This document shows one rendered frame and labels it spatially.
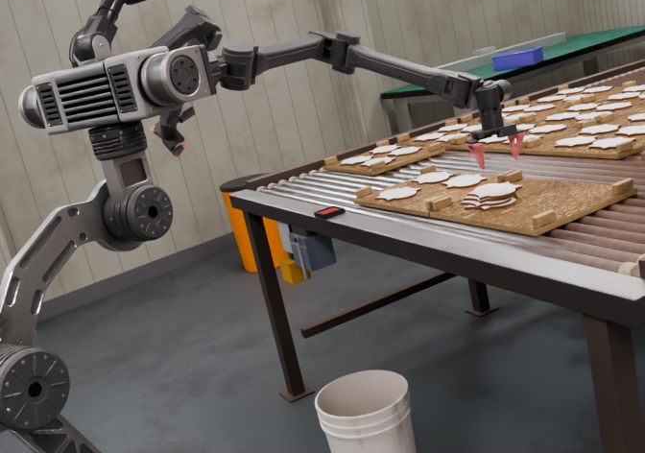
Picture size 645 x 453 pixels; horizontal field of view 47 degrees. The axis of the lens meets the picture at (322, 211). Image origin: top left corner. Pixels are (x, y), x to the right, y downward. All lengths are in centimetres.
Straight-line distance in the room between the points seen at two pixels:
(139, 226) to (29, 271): 28
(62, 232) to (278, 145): 440
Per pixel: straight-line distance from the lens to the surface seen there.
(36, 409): 175
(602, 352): 155
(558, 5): 869
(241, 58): 186
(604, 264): 158
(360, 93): 639
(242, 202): 302
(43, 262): 190
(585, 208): 190
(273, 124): 617
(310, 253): 252
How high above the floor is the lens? 147
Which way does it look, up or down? 13 degrees down
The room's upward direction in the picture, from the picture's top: 13 degrees counter-clockwise
